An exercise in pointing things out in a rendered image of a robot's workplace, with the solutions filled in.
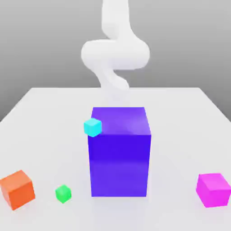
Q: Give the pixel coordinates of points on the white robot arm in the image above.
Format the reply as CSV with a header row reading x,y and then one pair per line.
x,y
115,54

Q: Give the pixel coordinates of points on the small cyan cube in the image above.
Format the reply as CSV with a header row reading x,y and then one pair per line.
x,y
92,127

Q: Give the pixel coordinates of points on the small green cube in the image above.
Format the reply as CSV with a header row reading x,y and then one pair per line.
x,y
63,194

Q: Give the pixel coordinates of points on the large purple box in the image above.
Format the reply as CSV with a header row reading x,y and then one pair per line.
x,y
119,162

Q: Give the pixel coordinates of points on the large orange box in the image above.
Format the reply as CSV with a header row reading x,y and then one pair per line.
x,y
18,191

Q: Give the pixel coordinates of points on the large magenta box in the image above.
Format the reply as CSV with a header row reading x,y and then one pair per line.
x,y
213,191

